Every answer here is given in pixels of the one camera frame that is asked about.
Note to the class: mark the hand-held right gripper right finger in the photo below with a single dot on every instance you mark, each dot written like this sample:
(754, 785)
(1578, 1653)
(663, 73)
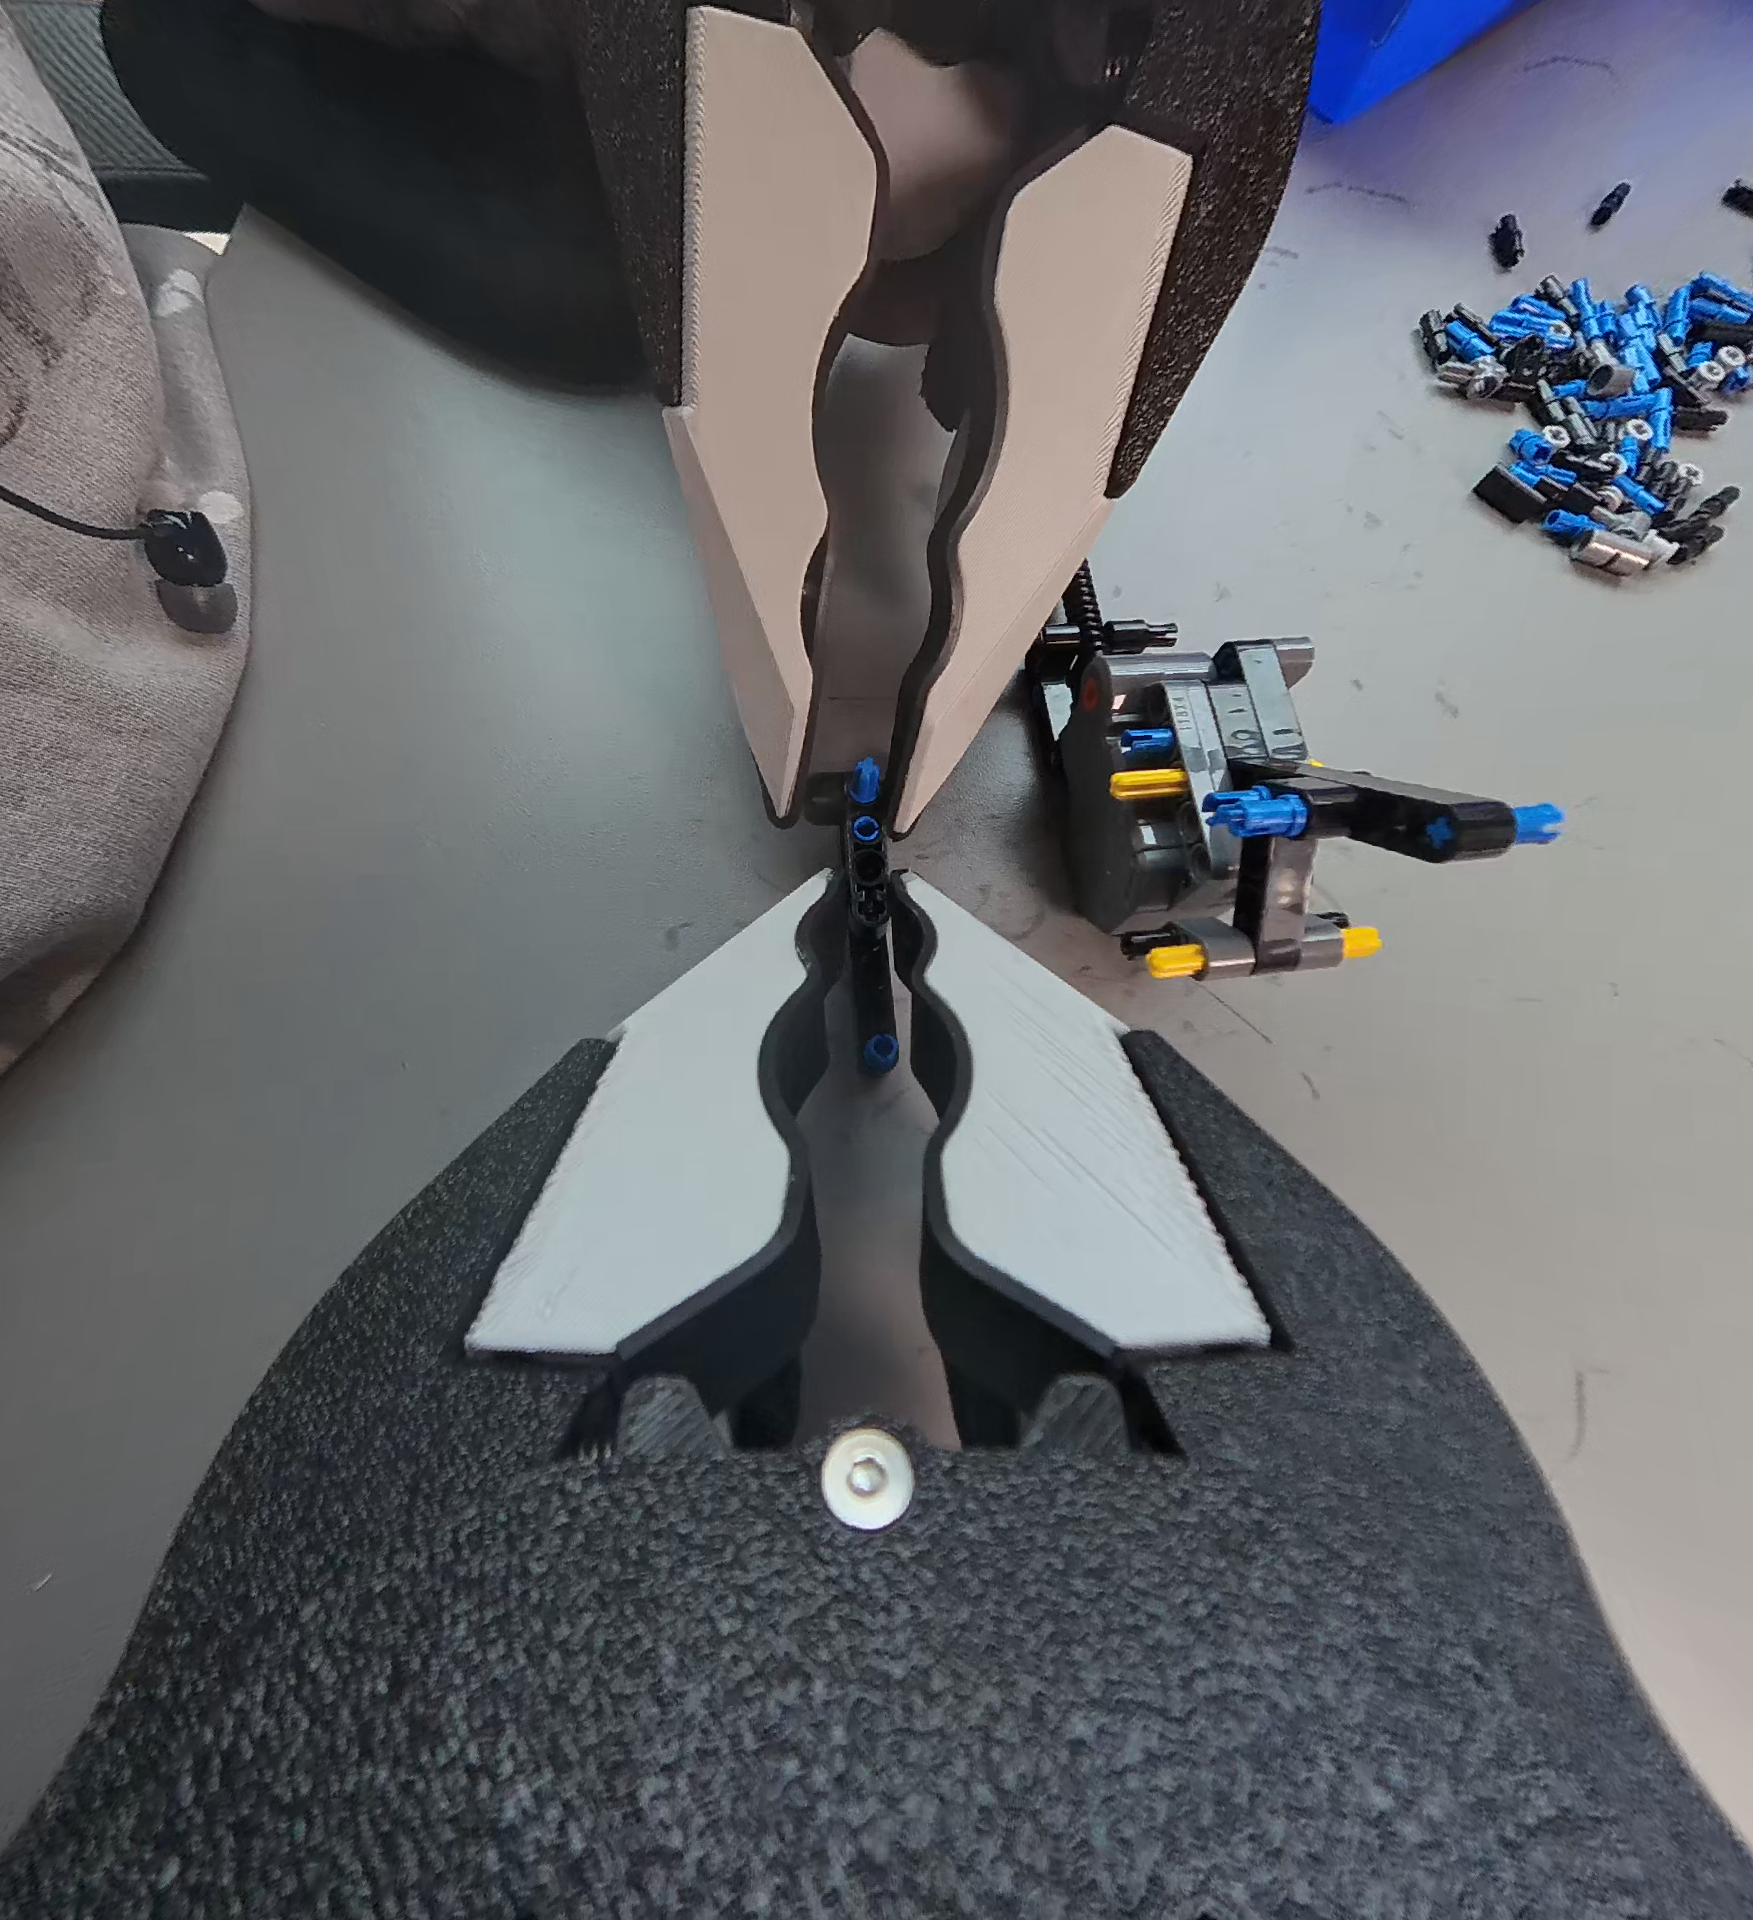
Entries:
(1070, 1185)

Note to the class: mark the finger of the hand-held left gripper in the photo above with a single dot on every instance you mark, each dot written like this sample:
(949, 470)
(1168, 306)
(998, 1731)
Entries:
(1070, 376)
(754, 299)

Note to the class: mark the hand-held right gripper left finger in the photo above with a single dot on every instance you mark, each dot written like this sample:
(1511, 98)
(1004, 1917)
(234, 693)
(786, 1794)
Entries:
(651, 1185)

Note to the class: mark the black bent brick beam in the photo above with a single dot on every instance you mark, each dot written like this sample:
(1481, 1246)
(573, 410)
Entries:
(862, 959)

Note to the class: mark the grey desk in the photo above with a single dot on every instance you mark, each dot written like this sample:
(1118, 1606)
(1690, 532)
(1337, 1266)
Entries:
(441, 748)

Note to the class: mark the blue plastic bin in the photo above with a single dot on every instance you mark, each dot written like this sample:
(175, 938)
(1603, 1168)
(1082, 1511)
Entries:
(1387, 52)

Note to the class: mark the grey toy brick model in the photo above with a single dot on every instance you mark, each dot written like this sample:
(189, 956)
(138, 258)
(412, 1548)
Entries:
(1161, 839)

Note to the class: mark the pile of blue black pins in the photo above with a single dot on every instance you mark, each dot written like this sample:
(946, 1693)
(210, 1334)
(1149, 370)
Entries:
(1639, 406)

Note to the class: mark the black earbud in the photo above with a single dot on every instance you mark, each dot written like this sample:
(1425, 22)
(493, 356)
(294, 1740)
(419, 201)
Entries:
(186, 548)

